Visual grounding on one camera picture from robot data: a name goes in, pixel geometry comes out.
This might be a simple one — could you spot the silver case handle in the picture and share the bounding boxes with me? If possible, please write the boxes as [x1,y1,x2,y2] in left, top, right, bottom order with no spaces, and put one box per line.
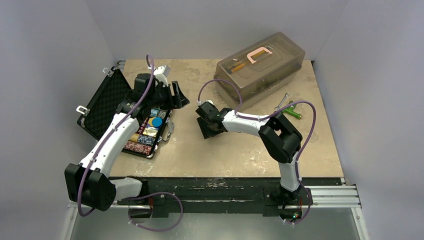
[158,118,175,143]

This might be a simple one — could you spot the translucent brown tool box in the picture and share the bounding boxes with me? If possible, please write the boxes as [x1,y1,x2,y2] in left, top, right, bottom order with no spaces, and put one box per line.
[213,32,305,112]

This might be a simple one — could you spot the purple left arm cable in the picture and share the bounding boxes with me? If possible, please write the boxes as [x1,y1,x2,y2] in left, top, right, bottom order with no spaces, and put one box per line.
[76,54,184,233]

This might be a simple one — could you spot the silver open-end wrench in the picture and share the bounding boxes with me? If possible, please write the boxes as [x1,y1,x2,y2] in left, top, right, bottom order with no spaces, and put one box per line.
[274,92,290,112]

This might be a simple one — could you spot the yellow blue chip row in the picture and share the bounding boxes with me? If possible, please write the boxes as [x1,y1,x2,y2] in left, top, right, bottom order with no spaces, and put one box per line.
[129,133,155,146]

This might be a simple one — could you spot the clear dealer button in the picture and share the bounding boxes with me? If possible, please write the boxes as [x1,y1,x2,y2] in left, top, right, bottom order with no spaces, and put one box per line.
[143,127,158,137]

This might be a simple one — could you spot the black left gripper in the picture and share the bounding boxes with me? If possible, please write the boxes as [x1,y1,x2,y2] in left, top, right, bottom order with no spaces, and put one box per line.
[147,81,188,111]

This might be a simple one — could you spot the red dice row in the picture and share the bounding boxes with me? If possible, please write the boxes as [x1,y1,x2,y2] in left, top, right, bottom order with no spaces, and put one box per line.
[140,118,149,131]

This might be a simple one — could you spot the light blue chip row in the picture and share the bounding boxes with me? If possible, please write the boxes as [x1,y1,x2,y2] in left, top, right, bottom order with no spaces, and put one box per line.
[150,109,168,120]

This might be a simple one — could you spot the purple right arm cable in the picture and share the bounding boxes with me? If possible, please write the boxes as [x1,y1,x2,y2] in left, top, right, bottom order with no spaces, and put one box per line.
[197,78,317,226]

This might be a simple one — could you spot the green plastic faucet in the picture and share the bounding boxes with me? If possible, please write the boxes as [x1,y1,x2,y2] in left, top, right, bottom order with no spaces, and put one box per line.
[282,100,303,120]

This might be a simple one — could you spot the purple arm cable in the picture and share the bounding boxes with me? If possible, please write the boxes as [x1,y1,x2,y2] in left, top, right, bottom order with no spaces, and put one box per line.
[197,78,317,226]
[76,54,184,233]

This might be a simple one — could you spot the black poker set case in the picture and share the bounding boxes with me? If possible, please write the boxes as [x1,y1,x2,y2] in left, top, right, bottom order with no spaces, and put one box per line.
[77,69,172,159]

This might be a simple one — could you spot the red white chip row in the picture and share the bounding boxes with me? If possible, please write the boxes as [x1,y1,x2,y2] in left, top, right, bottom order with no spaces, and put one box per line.
[123,141,153,156]

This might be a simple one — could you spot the pink tool box handle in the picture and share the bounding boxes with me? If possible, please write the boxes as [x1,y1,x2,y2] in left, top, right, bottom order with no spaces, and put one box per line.
[246,46,273,65]

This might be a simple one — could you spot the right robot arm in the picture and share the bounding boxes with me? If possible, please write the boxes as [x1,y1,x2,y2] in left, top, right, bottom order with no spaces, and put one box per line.
[195,101,303,204]

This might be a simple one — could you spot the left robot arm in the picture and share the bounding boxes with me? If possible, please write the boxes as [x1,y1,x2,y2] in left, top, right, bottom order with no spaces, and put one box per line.
[64,65,189,217]

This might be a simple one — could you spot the red playing card deck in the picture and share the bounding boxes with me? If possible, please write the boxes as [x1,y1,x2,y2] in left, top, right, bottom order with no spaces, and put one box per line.
[135,124,145,135]

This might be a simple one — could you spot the hammer inside tool box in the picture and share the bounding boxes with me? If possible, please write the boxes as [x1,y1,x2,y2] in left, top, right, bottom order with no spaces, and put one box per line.
[225,60,251,74]

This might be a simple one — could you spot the blue round button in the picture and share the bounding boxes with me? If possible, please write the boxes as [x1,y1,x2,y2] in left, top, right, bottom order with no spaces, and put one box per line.
[152,117,164,128]

